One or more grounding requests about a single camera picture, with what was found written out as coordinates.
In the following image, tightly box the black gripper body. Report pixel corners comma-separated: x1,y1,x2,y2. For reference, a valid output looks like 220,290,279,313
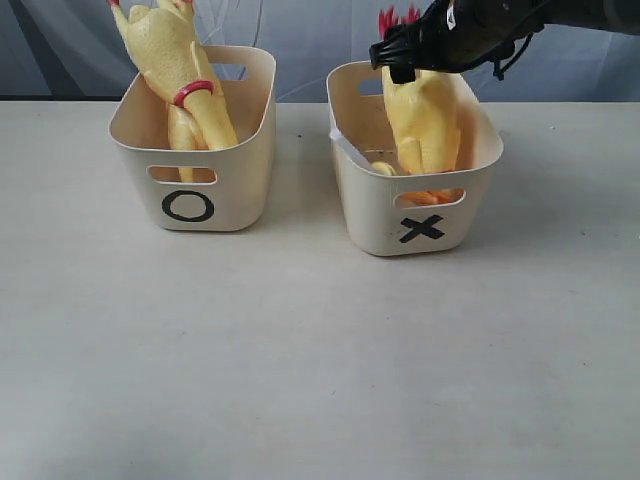
409,0,526,75

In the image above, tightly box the headless rubber chicken body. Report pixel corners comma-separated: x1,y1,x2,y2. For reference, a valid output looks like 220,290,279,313
381,67,461,176

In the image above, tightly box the rubber chicken head with tube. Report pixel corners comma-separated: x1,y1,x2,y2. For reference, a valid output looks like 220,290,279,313
328,128,400,177

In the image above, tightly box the whole rubber chicken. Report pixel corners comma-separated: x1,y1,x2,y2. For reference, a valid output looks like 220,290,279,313
108,1,239,151

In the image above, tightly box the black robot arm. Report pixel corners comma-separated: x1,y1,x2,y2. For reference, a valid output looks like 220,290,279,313
369,0,639,85

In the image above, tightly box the white bin marked X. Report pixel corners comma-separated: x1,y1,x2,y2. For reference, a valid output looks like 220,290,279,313
326,62,504,257

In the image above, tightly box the white bin marked O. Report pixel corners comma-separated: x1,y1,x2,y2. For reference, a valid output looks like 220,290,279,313
109,45,276,232

